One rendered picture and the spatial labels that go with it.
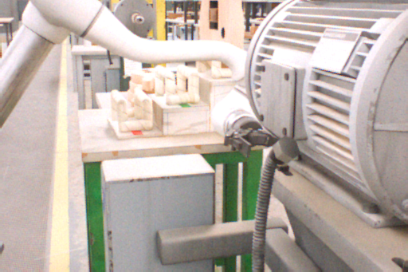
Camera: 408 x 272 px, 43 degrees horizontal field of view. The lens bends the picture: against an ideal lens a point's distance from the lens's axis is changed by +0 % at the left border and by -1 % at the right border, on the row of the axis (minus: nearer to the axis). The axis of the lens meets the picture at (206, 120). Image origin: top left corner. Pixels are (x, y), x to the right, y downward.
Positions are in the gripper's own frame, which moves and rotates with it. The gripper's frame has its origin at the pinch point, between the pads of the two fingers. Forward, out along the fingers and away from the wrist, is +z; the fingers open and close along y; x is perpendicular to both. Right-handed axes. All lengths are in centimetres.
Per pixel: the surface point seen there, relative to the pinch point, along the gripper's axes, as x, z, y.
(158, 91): -1, -76, 13
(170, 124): -8, -56, 12
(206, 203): 0.5, 35.9, 26.0
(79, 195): -108, -255, 26
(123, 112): -6, -59, 28
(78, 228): -108, -198, 28
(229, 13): 30, -55, -1
